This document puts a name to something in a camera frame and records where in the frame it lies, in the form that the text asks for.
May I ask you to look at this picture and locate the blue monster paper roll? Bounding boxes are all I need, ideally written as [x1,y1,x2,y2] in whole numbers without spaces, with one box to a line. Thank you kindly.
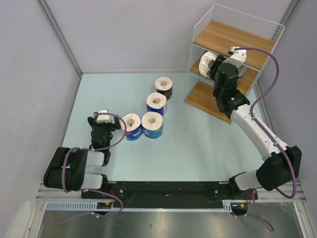
[198,51,218,77]

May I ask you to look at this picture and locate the grey paper roll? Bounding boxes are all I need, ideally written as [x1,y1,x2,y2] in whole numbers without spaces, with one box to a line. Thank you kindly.
[237,65,248,81]

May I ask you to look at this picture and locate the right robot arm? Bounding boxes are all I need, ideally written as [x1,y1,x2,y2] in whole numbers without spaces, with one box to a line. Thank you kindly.
[209,55,302,199]

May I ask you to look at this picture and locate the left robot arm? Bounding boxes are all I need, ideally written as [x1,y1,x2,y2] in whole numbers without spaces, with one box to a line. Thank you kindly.
[43,110,126,198]

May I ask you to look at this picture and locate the black wrapped paper roll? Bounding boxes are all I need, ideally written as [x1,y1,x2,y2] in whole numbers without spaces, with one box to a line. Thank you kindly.
[155,77,173,100]

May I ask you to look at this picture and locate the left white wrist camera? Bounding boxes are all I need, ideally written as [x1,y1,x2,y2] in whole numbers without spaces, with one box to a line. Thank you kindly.
[96,110,111,124]

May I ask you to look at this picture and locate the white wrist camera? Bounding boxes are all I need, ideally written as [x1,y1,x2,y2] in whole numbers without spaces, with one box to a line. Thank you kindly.
[224,47,247,68]
[96,110,111,124]

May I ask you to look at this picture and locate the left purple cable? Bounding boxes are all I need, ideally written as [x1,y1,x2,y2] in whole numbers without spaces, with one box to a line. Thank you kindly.
[49,113,128,224]

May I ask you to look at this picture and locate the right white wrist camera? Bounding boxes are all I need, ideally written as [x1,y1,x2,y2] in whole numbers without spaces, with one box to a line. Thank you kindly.
[224,47,247,68]

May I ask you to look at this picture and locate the white wire wooden shelf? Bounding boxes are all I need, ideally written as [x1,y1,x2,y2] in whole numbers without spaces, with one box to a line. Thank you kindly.
[185,4,285,123]

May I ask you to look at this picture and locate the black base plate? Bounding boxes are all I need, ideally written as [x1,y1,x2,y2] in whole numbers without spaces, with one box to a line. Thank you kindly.
[81,181,258,211]

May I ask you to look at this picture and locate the white slotted cable duct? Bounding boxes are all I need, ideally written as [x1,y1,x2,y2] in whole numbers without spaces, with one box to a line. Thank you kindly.
[46,201,232,213]

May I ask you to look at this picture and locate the aluminium rail frame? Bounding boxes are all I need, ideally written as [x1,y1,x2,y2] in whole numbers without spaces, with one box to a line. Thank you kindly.
[36,182,306,202]

